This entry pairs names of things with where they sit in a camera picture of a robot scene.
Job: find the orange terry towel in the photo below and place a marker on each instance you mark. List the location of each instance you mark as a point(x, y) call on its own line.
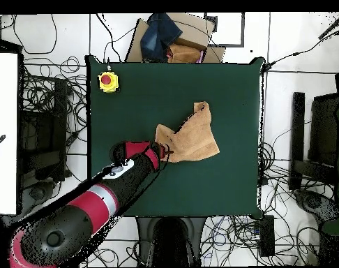
point(194, 139)

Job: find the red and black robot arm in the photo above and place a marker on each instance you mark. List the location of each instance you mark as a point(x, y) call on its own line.
point(88, 206)

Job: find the long black flat board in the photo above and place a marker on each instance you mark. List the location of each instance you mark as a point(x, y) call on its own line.
point(297, 125)

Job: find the dark green table cloth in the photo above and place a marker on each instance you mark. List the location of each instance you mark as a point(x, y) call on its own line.
point(214, 181)

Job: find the yellow emergency stop button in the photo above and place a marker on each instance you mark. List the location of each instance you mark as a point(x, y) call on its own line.
point(106, 79)

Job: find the orange cloth in box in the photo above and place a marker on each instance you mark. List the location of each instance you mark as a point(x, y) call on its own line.
point(183, 54)

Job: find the blue denim jeans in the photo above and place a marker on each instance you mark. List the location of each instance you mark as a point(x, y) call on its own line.
point(158, 36)

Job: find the brown cardboard box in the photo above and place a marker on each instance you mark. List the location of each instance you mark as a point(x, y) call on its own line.
point(191, 30)

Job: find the black metal stand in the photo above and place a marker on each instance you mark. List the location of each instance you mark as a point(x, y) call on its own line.
point(323, 125)
point(41, 167)

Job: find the white board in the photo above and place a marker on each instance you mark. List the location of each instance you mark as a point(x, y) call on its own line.
point(3, 111)

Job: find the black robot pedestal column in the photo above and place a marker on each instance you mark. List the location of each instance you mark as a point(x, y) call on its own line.
point(169, 243)

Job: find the black square frame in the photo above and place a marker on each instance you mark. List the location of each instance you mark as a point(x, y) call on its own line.
point(231, 45)

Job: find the black pedestal leg with knob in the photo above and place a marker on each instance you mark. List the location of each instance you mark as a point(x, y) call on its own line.
point(37, 192)
point(311, 202)

